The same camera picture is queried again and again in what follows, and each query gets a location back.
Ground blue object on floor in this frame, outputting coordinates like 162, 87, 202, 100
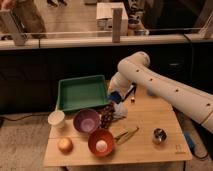
184, 132, 195, 150

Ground white egg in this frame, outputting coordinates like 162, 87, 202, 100
96, 140, 107, 152

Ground white cup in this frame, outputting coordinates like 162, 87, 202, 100
48, 110, 65, 129

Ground person in khaki pants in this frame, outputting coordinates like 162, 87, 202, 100
0, 0, 46, 39

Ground purple bowl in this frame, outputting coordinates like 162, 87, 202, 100
73, 109, 100, 134

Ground green plastic tray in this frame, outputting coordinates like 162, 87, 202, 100
57, 75, 109, 112

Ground brown patterned cloth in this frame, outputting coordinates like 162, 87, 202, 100
99, 104, 115, 129

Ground blue sponge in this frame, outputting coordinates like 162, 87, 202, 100
108, 91, 122, 104

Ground light blue cloth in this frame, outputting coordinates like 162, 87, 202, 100
113, 102, 128, 120

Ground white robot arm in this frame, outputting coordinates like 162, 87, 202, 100
109, 51, 213, 134

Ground wooden table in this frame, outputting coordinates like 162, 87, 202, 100
44, 87, 192, 167

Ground white cardboard box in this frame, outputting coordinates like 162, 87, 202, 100
96, 2, 128, 36

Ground olive tongs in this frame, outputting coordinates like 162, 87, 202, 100
114, 127, 139, 145

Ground red bowl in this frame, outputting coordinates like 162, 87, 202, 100
88, 129, 115, 157

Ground metal cup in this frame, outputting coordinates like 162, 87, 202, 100
153, 128, 167, 144

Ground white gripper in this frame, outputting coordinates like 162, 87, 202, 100
108, 72, 132, 98

